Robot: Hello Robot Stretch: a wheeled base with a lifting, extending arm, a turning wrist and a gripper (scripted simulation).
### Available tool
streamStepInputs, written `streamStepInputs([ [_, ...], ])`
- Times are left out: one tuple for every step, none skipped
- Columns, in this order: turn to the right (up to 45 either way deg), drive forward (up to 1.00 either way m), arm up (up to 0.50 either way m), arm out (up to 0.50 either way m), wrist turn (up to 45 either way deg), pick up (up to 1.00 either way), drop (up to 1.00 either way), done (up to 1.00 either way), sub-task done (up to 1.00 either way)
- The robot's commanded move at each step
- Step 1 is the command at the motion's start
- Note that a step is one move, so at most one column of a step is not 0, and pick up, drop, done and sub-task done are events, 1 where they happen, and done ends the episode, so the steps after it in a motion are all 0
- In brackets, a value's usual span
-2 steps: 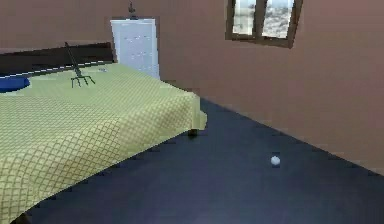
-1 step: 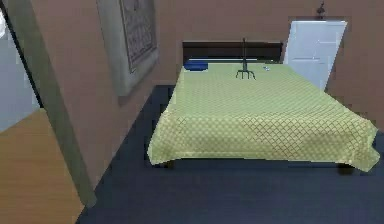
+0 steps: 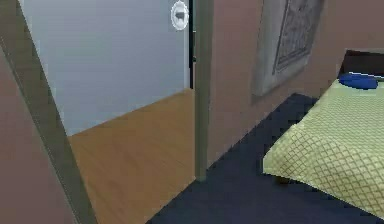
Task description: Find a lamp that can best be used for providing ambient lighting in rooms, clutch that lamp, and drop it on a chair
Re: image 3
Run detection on bed with green quilted cover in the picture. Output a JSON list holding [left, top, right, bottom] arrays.
[[262, 48, 384, 221]]

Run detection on blue pillow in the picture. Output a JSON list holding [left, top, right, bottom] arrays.
[[337, 72, 379, 91]]

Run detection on round silver door handle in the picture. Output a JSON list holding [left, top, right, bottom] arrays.
[[170, 0, 190, 32]]

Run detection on grey framed wall picture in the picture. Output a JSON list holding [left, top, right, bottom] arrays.
[[252, 0, 326, 98]]

